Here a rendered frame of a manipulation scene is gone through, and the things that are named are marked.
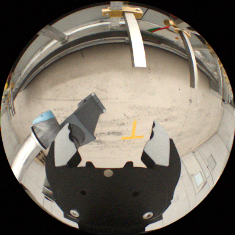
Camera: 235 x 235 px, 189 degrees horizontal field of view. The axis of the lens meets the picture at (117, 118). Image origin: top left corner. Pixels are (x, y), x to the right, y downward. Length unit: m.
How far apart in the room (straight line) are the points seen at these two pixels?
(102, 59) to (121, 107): 0.71
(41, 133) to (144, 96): 1.15
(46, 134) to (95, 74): 0.89
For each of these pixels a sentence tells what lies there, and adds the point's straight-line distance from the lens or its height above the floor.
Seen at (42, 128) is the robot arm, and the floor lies 0.84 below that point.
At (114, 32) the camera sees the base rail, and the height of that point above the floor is 0.69.
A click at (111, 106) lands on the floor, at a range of 1.11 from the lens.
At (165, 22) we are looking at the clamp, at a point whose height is 0.84.
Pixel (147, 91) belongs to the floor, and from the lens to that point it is 1.15.
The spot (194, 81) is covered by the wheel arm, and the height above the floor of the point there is 0.86.
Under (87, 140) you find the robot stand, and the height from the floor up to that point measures 0.60.
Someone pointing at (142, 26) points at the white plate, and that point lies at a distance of 0.43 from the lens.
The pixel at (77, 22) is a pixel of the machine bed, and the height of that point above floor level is 0.67.
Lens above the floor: 1.05
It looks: 62 degrees down
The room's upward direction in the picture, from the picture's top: 173 degrees clockwise
